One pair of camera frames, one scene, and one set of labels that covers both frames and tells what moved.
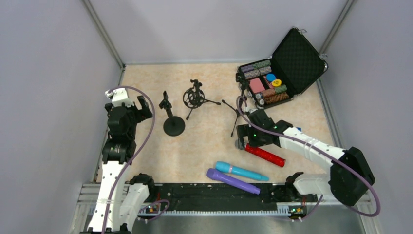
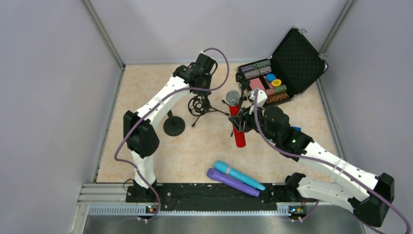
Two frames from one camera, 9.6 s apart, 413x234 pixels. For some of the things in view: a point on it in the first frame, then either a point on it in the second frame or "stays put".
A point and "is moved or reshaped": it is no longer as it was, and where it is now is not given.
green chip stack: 281,89 stays put
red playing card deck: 256,86 stays put
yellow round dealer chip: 276,82 stays put
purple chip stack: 247,68 stays put
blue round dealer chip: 270,77 stays put
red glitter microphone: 266,155 → 233,99
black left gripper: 125,107 → 200,85
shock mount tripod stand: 193,97 is moved or reshaped
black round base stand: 173,126 stays put
